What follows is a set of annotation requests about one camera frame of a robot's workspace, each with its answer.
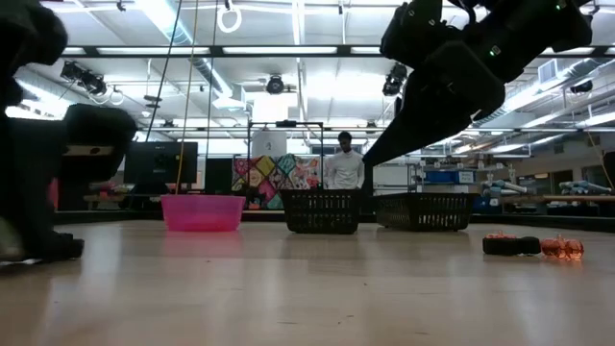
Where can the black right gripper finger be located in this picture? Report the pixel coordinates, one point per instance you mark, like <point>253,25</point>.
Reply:
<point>423,125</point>

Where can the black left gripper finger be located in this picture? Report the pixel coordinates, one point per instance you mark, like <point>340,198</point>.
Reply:
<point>53,247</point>

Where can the orange translucent plastic pumpkin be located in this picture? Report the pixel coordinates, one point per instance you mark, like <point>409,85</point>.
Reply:
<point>562,248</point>
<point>499,235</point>

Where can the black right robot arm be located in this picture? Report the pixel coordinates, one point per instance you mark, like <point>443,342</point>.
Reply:
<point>538,33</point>

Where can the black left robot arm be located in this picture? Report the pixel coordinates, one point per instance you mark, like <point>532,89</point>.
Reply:
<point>24,43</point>

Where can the red cloth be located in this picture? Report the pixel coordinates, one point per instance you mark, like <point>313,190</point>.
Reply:
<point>53,192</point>

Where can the blue storage bin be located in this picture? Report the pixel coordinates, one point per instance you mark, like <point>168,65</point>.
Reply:
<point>447,177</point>

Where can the black upright panel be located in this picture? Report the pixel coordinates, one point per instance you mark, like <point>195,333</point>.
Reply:
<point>368,178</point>
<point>218,175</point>

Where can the wide black plastic basket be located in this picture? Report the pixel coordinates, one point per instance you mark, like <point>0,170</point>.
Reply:
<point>427,209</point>

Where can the person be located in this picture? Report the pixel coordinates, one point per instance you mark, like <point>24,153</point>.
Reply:
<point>345,170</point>

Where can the black computer monitor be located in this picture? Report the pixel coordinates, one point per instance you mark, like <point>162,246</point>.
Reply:
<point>161,162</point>

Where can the narrow black plastic basket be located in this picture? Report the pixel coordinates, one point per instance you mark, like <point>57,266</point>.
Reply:
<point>321,211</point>

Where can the colourful patterned panel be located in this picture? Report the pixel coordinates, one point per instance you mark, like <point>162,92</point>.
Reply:
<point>283,180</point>

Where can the round black ceiling fixture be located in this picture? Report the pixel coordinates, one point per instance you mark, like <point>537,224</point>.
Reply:
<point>275,85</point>

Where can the pink plastic basin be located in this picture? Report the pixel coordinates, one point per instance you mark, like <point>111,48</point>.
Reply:
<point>204,214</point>

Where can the black ceiling camera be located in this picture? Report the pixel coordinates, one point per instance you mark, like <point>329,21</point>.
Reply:
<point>84,79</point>
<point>395,81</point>

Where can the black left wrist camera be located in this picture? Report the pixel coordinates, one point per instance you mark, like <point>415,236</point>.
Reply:
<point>101,130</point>

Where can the black metal frame stand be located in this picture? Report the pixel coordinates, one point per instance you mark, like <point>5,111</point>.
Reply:
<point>286,124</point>

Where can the black overhead frame bar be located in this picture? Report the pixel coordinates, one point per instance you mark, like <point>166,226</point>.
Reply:
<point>216,50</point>

